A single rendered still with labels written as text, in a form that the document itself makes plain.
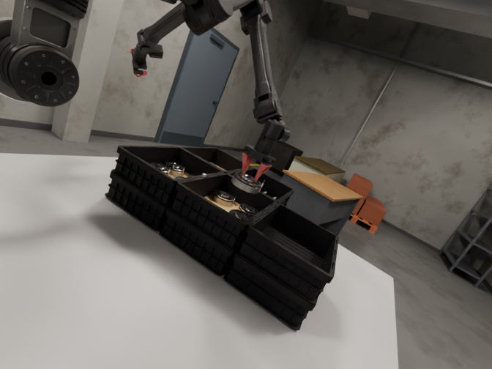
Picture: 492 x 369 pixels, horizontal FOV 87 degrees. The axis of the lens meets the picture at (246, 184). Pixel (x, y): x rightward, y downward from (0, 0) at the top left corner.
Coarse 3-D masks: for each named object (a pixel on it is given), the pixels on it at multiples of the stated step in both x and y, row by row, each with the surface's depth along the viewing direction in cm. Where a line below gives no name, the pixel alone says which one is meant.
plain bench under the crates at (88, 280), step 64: (0, 192) 83; (64, 192) 98; (0, 256) 63; (64, 256) 71; (128, 256) 81; (0, 320) 51; (64, 320) 56; (128, 320) 62; (192, 320) 70; (256, 320) 79; (320, 320) 92; (384, 320) 109
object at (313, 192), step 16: (288, 176) 311; (304, 176) 329; (320, 176) 389; (304, 192) 299; (320, 192) 285; (336, 192) 325; (352, 192) 383; (304, 208) 298; (320, 208) 287; (336, 208) 330; (352, 208) 391; (320, 224) 420; (336, 224) 405
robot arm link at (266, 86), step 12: (264, 12) 89; (252, 24) 90; (264, 24) 91; (252, 36) 90; (264, 36) 90; (252, 48) 89; (264, 48) 87; (264, 60) 85; (264, 72) 84; (264, 84) 83; (264, 96) 84; (276, 96) 85; (264, 108) 82
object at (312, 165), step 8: (296, 160) 498; (304, 160) 484; (312, 160) 548; (320, 160) 633; (296, 168) 499; (304, 168) 491; (312, 168) 484; (320, 168) 473; (328, 168) 535; (336, 168) 615; (328, 176) 477; (336, 176) 564
